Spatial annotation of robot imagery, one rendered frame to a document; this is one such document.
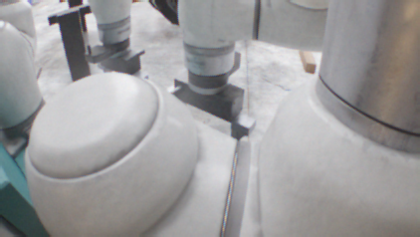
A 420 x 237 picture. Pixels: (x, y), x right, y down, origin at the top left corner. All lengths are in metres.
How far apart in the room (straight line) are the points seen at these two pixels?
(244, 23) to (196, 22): 0.07
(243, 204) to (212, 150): 0.05
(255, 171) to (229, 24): 0.26
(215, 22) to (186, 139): 0.25
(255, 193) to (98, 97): 0.12
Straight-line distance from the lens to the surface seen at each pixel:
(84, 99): 0.18
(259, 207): 0.16
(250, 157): 0.19
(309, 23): 0.37
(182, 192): 0.16
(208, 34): 0.40
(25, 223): 0.30
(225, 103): 0.47
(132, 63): 0.64
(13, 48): 0.57
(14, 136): 0.64
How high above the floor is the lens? 1.09
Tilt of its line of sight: 42 degrees down
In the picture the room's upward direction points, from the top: 2 degrees clockwise
